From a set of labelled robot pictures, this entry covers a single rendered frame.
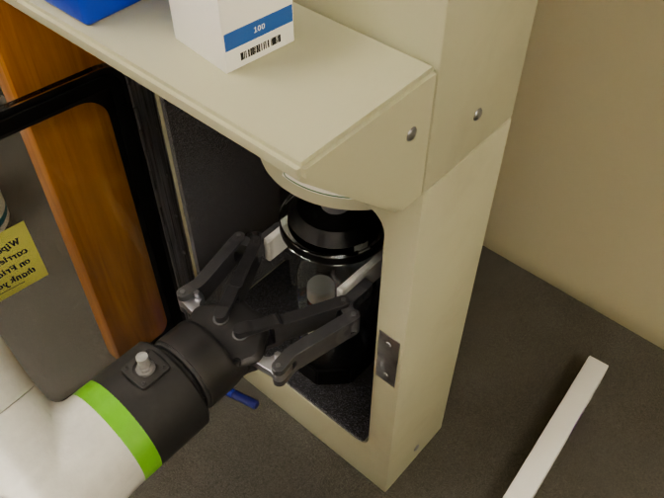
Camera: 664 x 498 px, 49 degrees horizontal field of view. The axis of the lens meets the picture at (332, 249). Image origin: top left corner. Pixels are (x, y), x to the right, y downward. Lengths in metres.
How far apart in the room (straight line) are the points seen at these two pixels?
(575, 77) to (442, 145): 0.47
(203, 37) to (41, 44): 0.30
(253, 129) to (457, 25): 0.13
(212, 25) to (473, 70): 0.16
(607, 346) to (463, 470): 0.28
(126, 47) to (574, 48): 0.59
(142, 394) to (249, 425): 0.34
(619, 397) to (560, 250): 0.22
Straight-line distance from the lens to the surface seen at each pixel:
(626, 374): 1.02
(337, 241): 0.67
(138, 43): 0.45
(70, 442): 0.59
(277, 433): 0.91
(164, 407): 0.60
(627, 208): 0.99
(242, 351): 0.65
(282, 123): 0.38
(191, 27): 0.43
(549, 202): 1.04
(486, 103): 0.51
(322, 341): 0.65
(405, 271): 0.55
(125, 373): 0.61
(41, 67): 0.71
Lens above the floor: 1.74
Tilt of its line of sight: 48 degrees down
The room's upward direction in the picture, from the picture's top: straight up
